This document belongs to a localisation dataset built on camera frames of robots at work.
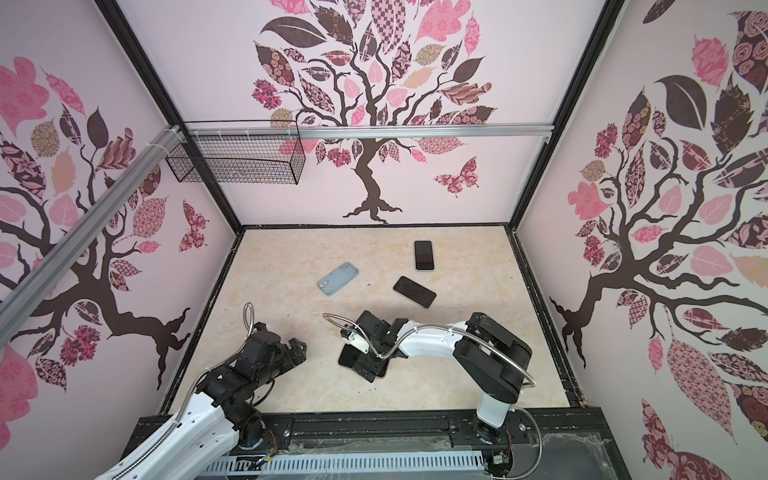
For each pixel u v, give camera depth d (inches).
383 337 25.7
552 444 28.4
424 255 43.8
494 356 17.2
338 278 41.8
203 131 36.2
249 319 24.9
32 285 20.4
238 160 47.9
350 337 30.5
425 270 42.9
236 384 22.1
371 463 27.4
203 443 22.4
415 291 39.7
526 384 18.2
